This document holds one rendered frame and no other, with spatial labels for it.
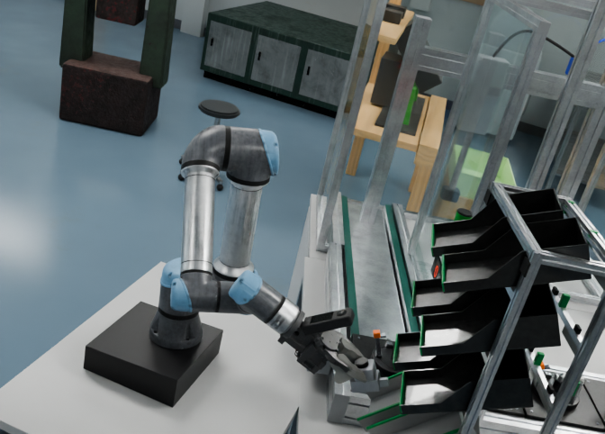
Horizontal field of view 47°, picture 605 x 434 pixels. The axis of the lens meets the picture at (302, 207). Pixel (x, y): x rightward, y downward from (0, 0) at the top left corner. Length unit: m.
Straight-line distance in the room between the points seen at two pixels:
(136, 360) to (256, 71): 5.95
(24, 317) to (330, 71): 4.60
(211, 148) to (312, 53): 5.72
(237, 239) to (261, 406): 0.48
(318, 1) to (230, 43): 1.92
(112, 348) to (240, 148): 0.67
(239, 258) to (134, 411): 0.48
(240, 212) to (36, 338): 1.93
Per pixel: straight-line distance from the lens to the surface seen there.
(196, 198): 1.70
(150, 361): 1.97
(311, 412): 2.05
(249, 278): 1.54
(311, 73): 7.46
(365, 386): 1.63
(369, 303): 2.48
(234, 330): 2.28
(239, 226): 1.86
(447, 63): 2.85
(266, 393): 2.07
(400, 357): 1.77
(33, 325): 3.67
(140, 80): 5.86
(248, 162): 1.76
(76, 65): 6.01
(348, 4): 9.18
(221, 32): 7.79
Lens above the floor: 2.18
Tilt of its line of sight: 25 degrees down
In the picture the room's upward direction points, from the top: 13 degrees clockwise
